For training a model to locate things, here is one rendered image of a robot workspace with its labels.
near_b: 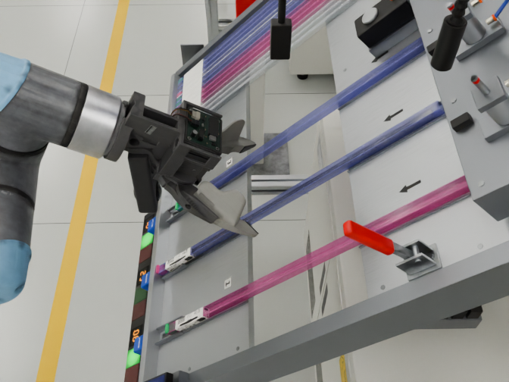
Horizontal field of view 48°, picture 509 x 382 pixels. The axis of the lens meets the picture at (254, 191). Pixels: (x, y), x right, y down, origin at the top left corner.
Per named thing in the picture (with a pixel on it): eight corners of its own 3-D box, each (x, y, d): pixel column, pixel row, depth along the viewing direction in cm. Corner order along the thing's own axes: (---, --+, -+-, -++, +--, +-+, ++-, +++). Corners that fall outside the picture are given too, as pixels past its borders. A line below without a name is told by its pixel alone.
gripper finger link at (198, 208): (210, 223, 67) (157, 170, 67) (204, 230, 68) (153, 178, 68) (232, 205, 70) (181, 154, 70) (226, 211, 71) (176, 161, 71)
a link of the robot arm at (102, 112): (60, 161, 64) (73, 109, 69) (101, 173, 66) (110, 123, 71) (81, 119, 59) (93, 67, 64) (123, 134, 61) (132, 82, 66)
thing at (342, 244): (173, 336, 83) (164, 333, 82) (173, 327, 84) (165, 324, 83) (500, 176, 55) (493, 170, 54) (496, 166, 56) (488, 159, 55)
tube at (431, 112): (163, 276, 91) (157, 273, 91) (163, 268, 92) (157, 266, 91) (444, 113, 63) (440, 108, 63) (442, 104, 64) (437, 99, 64)
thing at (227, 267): (168, 395, 82) (150, 390, 80) (191, 84, 122) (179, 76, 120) (263, 358, 71) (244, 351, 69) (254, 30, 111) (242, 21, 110)
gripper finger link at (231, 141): (273, 125, 76) (223, 136, 69) (251, 151, 80) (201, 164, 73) (260, 107, 77) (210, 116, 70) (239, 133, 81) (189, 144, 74)
